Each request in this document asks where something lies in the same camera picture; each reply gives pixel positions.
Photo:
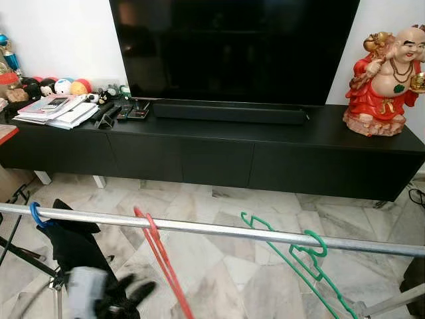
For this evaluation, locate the stack of papers and booklets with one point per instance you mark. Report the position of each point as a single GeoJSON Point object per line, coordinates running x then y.
{"type": "Point", "coordinates": [56, 111]}

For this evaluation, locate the green plastic hanger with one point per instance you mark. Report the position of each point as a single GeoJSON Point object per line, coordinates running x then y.
{"type": "Point", "coordinates": [325, 244]}

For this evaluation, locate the light wooden cabinet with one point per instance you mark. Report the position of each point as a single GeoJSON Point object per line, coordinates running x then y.
{"type": "Point", "coordinates": [13, 183]}

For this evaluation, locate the gold and blue trophy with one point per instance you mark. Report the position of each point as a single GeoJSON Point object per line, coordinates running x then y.
{"type": "Point", "coordinates": [8, 56]}

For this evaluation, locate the red plastic hanger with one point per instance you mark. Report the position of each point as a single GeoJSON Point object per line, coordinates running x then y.
{"type": "Point", "coordinates": [159, 256]}

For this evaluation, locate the dark sofa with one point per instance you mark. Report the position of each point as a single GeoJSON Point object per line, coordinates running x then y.
{"type": "Point", "coordinates": [415, 289]}

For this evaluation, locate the white round toy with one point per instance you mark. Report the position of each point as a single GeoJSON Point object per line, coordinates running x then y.
{"type": "Point", "coordinates": [62, 86]}

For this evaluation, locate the red laughing Buddha statue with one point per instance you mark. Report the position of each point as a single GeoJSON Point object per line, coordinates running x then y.
{"type": "Point", "coordinates": [378, 100]}

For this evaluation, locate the small toy figurines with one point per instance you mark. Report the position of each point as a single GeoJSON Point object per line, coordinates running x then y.
{"type": "Point", "coordinates": [113, 93]}

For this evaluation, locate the orange round toy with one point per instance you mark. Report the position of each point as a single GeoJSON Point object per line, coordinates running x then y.
{"type": "Point", "coordinates": [81, 87]}

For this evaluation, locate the small black gadget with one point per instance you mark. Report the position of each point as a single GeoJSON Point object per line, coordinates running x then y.
{"type": "Point", "coordinates": [136, 109]}

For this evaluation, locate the jar with red lid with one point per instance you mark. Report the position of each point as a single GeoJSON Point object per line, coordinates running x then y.
{"type": "Point", "coordinates": [12, 86]}

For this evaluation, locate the large black television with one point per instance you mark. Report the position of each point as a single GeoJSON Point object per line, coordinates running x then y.
{"type": "Point", "coordinates": [232, 46]}

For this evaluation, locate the blue plastic hanger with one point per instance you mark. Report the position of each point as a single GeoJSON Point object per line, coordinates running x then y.
{"type": "Point", "coordinates": [32, 216]}

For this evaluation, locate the silver metal clothes rack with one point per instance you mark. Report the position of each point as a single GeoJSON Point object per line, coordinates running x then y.
{"type": "Point", "coordinates": [199, 228]}

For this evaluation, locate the long black TV console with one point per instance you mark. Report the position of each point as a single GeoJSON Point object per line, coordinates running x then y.
{"type": "Point", "coordinates": [232, 156]}

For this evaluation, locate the black shirt with logo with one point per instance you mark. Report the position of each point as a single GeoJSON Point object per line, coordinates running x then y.
{"type": "Point", "coordinates": [73, 246]}

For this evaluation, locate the black remote control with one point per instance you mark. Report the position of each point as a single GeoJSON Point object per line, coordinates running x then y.
{"type": "Point", "coordinates": [106, 114]}

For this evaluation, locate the black soundbar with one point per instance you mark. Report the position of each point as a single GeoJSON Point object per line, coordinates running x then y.
{"type": "Point", "coordinates": [229, 113]}

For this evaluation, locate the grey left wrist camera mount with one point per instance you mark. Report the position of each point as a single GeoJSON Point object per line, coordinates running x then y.
{"type": "Point", "coordinates": [86, 292]}

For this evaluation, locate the black and red plush toy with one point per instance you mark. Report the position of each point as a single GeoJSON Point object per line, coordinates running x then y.
{"type": "Point", "coordinates": [47, 86]}

